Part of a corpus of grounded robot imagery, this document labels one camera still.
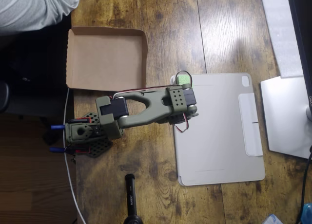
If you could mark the silver monitor stand base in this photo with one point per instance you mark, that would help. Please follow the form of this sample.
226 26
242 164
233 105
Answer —
282 112

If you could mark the green foam cube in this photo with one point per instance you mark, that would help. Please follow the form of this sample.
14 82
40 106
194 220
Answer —
183 79

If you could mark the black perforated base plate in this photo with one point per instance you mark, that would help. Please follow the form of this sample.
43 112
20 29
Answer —
100 148

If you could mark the person's grey shirt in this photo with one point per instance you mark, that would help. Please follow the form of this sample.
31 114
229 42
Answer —
29 7

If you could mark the white foam sheet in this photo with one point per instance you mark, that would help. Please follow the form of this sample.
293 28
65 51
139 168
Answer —
280 34

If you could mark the tablet in beige folio case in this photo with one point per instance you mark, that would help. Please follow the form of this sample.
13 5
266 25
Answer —
219 141

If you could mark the blue round object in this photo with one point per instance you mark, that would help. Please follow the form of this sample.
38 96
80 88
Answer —
307 211

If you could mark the black chair armrest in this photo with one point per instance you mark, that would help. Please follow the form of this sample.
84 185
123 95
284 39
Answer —
3 97

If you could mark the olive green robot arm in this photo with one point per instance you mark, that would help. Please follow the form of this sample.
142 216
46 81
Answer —
156 104

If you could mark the brown cardboard tray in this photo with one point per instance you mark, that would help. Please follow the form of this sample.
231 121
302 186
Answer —
102 61

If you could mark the black Dell monitor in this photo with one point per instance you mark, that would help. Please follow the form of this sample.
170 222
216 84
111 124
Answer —
304 26

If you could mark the white and blue packet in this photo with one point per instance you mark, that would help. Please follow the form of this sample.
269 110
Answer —
273 219

